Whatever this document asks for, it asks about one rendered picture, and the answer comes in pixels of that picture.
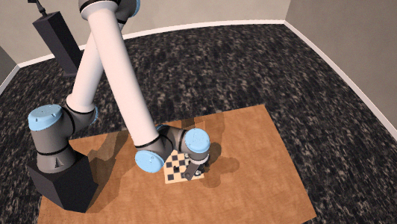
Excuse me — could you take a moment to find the chessboard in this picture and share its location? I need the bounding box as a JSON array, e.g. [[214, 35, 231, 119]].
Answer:
[[164, 150, 204, 184]]

